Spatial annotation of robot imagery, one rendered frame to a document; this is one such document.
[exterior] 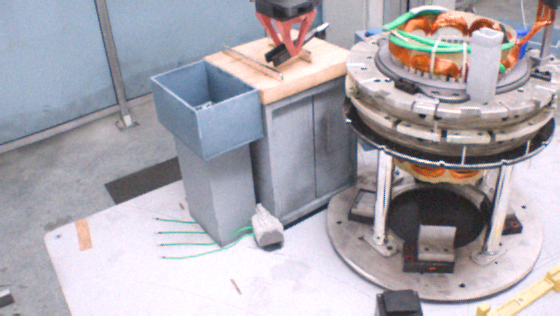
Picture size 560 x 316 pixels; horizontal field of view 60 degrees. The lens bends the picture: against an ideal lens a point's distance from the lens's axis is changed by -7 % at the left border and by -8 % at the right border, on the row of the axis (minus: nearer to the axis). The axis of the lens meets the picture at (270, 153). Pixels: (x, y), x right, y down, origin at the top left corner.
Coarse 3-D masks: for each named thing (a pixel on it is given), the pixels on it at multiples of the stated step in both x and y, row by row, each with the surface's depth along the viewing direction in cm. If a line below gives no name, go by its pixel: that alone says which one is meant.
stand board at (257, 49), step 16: (240, 48) 93; (256, 48) 93; (272, 48) 92; (304, 48) 91; (320, 48) 91; (336, 48) 90; (224, 64) 88; (240, 64) 87; (272, 64) 86; (288, 64) 86; (304, 64) 85; (320, 64) 85; (336, 64) 84; (256, 80) 81; (272, 80) 81; (288, 80) 80; (304, 80) 82; (320, 80) 84; (272, 96) 79
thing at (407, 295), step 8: (376, 296) 74; (384, 296) 72; (392, 296) 72; (400, 296) 72; (408, 296) 72; (416, 296) 73; (376, 304) 74; (384, 304) 72; (392, 304) 71; (400, 304) 70; (408, 304) 70; (416, 304) 71; (376, 312) 74; (384, 312) 71; (392, 312) 70; (400, 312) 70; (408, 312) 70; (416, 312) 70
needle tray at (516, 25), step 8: (480, 16) 102; (488, 16) 101; (512, 24) 99; (520, 24) 98; (528, 24) 97; (520, 40) 89; (528, 40) 98; (536, 40) 97; (552, 40) 95; (536, 48) 88; (552, 48) 86
